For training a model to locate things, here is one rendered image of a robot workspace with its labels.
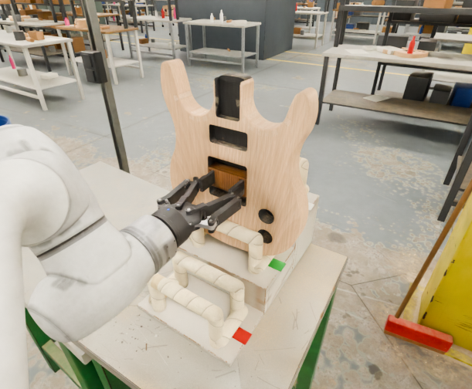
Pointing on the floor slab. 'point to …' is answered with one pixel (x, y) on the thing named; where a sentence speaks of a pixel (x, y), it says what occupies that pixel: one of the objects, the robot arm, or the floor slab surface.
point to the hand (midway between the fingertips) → (225, 182)
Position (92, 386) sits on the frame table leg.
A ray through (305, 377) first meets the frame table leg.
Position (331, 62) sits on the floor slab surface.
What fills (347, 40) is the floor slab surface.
